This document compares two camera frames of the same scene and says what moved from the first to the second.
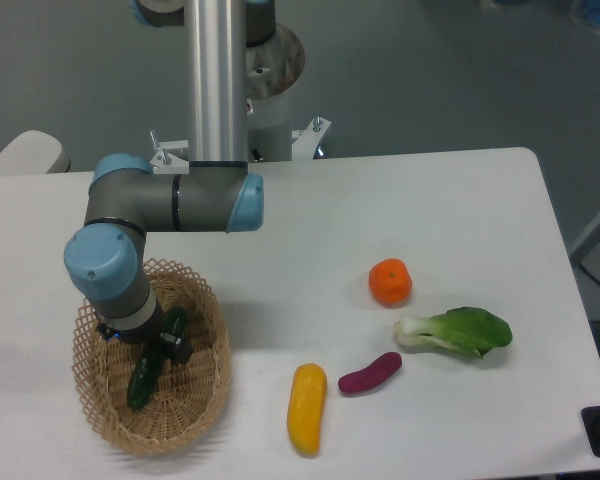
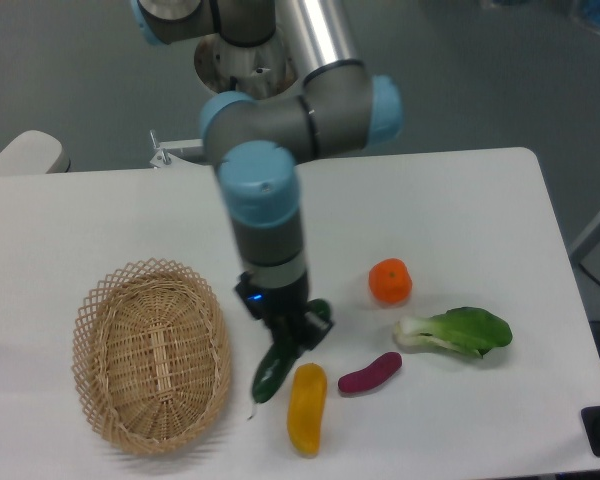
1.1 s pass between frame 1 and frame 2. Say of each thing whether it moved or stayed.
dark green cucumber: moved
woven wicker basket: stayed
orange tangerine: stayed
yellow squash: stayed
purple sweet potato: stayed
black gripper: moved
